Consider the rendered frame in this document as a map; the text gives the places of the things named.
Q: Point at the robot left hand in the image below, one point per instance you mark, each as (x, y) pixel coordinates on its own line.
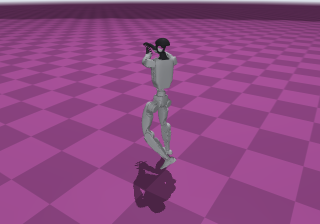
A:
(147, 51)

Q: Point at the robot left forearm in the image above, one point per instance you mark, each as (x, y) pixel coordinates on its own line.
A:
(147, 56)

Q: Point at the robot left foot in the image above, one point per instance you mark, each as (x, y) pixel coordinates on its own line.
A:
(171, 160)

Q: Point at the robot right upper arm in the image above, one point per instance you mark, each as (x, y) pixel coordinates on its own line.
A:
(174, 59)

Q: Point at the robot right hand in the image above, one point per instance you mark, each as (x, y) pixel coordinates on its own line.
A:
(150, 45)

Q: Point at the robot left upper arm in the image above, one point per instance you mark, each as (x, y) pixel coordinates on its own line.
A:
(149, 63)

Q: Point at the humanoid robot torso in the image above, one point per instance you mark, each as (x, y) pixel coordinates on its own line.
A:
(162, 76)

